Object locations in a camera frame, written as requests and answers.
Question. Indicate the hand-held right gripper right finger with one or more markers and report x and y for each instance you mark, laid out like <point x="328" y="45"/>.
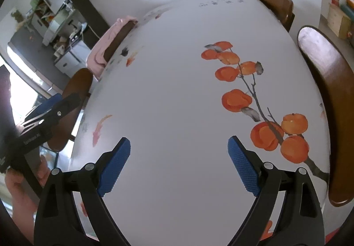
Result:
<point x="243" y="165"/>

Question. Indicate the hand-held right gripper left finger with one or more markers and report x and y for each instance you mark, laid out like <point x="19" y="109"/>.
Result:
<point x="114" y="165"/>

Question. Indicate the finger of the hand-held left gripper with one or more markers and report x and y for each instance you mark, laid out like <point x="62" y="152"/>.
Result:
<point x="66" y="106"/>
<point x="49" y="103"/>

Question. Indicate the person's left forearm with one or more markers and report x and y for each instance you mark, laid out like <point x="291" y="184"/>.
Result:
<point x="25" y="228"/>

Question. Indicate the person's left hand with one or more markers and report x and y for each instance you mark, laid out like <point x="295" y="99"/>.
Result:
<point x="22" y="199"/>

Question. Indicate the white low cabinet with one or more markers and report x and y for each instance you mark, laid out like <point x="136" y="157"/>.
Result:
<point x="69" y="62"/>

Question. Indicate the pink cloth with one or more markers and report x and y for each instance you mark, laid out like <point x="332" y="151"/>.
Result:
<point x="96" y="55"/>

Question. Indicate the shelf cabinet with clutter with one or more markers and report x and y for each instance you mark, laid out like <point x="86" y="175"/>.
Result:
<point x="88" y="11"/>

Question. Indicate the small wooden cabinet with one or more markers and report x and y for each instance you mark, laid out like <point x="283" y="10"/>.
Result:
<point x="338" y="20"/>

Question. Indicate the teal sofa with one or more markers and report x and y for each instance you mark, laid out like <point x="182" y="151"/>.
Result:
<point x="349" y="9"/>

